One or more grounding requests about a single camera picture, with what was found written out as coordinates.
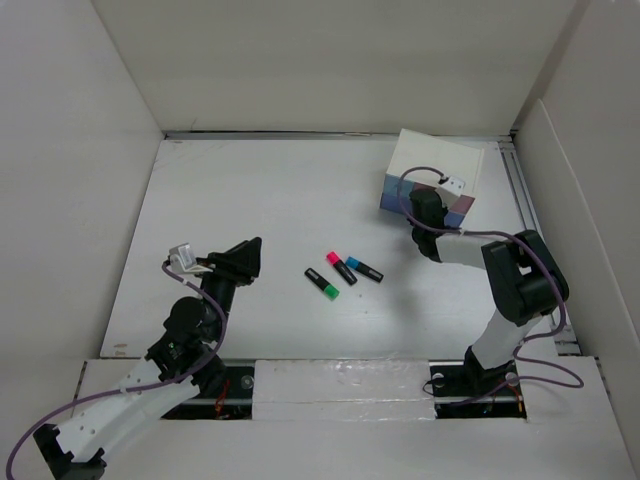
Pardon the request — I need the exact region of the aluminium rail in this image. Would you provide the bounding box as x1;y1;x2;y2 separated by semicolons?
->
163;130;516;141
498;140;583;356

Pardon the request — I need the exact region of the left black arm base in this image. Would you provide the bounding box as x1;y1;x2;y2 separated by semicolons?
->
162;360;256;421

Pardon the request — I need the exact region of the purple blue drawer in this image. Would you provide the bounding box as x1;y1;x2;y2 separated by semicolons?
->
380;195;475;228

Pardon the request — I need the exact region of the white drawer cabinet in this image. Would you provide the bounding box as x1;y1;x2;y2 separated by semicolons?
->
385;129;484;196

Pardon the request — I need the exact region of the light blue drawer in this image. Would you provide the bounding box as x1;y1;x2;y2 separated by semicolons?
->
382;175;415;199

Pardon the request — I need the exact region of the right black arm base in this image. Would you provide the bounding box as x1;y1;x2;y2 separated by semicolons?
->
422;361;526;420

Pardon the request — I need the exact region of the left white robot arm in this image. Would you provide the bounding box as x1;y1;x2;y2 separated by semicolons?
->
32;237;262;479

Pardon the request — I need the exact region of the pink highlighter marker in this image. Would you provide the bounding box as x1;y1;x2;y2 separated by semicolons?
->
326;251;357;286

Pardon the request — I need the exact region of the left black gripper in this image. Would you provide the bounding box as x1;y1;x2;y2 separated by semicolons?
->
193;236;260;340

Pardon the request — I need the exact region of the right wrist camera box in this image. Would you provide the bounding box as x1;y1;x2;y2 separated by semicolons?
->
436;176;466;197

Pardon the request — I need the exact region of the back aluminium rail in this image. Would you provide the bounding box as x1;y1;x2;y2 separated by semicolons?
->
163;130;516;141

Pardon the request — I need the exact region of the green highlighter marker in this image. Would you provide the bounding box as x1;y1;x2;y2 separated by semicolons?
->
304;268;339;300

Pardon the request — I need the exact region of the right aluminium rail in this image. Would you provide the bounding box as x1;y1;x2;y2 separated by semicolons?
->
498;140;583;356

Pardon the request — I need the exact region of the blue highlighter marker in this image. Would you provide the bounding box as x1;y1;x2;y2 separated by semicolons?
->
346;256;384;283

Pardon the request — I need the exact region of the pink drawer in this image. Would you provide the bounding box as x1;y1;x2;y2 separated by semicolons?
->
410;177;475;215

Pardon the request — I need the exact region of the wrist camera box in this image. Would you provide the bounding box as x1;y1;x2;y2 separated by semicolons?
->
168;243;211;275
436;176;466;197

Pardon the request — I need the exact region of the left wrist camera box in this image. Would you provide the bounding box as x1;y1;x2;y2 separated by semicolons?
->
168;243;211;275

